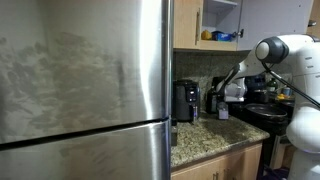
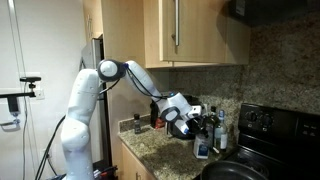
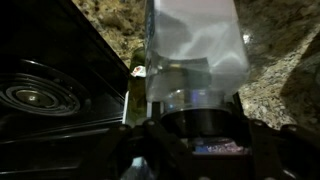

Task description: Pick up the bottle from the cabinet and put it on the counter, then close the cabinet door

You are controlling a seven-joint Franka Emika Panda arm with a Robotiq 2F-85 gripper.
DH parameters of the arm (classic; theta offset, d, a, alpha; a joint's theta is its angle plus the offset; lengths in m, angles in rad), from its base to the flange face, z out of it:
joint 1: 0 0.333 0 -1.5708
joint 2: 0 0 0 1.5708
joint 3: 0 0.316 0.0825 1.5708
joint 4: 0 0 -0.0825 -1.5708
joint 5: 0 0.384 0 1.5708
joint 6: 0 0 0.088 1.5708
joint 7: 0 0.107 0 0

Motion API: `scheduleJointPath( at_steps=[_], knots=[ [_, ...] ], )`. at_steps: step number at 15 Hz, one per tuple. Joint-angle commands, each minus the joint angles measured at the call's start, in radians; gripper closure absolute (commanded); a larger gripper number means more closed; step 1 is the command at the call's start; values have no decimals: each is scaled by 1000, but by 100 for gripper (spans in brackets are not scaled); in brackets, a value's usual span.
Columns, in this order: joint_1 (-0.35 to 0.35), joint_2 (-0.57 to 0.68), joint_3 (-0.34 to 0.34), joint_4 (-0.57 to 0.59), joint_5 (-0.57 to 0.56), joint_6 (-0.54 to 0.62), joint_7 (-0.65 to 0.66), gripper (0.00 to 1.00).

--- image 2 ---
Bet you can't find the dark olive oil bottle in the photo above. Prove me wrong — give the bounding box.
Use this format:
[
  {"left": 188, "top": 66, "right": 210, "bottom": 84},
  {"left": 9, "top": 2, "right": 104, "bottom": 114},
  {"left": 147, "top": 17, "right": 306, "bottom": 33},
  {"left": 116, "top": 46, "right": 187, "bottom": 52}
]
[{"left": 203, "top": 106, "right": 220, "bottom": 150}]

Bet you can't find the white wall light switch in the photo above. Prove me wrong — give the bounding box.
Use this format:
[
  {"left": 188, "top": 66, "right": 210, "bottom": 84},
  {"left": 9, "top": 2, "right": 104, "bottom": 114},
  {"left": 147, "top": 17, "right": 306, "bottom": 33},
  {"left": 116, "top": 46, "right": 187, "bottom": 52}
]
[{"left": 35, "top": 88, "right": 46, "bottom": 101}]

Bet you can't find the small pepper shaker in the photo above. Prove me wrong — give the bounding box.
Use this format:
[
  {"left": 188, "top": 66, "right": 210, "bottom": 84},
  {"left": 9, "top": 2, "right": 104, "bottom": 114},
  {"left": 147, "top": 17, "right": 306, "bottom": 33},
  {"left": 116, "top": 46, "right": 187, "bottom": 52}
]
[{"left": 133, "top": 113, "right": 142, "bottom": 135}]

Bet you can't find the black frying pan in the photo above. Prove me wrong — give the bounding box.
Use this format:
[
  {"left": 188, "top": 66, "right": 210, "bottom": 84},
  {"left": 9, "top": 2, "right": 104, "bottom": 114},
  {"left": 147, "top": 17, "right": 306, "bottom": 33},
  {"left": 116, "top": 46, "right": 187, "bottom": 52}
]
[{"left": 200, "top": 159, "right": 270, "bottom": 180}]

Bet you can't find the wooden base cabinet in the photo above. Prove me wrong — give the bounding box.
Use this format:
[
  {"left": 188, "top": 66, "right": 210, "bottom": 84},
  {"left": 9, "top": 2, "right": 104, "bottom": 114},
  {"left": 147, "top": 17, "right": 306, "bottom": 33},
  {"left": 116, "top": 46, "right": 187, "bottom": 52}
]
[{"left": 119, "top": 141, "right": 158, "bottom": 180}]

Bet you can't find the tall wooden side panel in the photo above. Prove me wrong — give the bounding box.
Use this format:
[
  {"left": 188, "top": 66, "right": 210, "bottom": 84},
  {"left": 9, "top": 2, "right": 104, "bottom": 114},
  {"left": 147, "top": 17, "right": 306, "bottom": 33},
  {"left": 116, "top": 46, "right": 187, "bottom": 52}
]
[{"left": 82, "top": 0, "right": 170, "bottom": 168}]

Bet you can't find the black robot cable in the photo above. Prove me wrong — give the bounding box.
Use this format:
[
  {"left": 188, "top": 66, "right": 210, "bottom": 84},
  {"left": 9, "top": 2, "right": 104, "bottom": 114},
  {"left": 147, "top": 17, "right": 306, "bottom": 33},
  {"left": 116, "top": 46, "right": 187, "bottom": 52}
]
[{"left": 125, "top": 63, "right": 170, "bottom": 102}]

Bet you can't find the stainless steel refrigerator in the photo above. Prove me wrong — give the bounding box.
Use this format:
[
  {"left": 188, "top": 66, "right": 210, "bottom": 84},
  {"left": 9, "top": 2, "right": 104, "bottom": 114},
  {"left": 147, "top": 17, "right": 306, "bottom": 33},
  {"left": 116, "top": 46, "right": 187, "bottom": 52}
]
[{"left": 79, "top": 37, "right": 112, "bottom": 168}]

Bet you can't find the black range hood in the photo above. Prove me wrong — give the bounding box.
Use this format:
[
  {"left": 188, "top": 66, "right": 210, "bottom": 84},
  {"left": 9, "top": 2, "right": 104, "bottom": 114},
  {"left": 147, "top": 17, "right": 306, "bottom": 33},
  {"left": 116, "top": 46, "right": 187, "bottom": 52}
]
[{"left": 227, "top": 0, "right": 320, "bottom": 28}]

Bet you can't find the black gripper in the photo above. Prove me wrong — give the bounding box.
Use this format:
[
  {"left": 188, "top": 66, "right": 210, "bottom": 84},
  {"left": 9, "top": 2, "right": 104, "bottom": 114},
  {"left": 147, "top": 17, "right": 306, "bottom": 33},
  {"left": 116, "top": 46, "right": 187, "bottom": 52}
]
[{"left": 187, "top": 115, "right": 211, "bottom": 139}]

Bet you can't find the black electric stove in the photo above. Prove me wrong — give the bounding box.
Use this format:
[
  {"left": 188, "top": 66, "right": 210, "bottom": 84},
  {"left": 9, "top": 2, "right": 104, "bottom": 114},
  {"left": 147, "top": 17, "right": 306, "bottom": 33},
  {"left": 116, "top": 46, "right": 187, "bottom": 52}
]
[{"left": 193, "top": 102, "right": 320, "bottom": 180}]

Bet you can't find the wooden cabinet door white inside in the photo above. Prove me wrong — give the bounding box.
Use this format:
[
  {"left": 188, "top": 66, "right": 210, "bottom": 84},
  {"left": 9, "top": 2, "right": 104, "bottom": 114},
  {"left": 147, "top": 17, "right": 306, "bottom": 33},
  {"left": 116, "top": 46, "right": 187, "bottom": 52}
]
[{"left": 158, "top": 0, "right": 232, "bottom": 63}]

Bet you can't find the black camera on stand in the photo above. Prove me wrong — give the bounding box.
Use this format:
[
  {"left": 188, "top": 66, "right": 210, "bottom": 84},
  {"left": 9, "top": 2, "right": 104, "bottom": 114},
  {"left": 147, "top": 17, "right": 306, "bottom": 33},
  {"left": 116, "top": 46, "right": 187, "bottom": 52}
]
[{"left": 0, "top": 76, "right": 43, "bottom": 130}]

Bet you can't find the white bottle black cap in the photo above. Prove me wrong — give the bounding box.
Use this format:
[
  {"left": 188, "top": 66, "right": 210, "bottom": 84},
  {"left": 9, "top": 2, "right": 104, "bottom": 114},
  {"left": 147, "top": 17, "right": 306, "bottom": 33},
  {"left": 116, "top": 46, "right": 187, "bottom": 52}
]
[{"left": 192, "top": 133, "right": 211, "bottom": 160}]

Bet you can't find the wooden wall cabinet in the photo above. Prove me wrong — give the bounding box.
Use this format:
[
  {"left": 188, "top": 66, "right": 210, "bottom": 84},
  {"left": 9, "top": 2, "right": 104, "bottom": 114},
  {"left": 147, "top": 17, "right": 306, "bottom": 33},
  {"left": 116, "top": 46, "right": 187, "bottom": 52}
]
[{"left": 143, "top": 0, "right": 252, "bottom": 70}]

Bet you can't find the white wall power outlet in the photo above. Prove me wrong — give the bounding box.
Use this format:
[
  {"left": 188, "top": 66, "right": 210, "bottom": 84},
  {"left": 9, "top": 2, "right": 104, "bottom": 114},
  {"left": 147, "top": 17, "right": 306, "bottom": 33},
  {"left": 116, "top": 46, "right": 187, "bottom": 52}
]
[{"left": 39, "top": 147, "right": 53, "bottom": 161}]

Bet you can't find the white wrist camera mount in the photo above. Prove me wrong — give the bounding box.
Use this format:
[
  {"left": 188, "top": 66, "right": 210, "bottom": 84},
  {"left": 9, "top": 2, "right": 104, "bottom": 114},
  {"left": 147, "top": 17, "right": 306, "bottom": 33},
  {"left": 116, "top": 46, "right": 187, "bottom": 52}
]
[{"left": 186, "top": 104, "right": 204, "bottom": 119}]

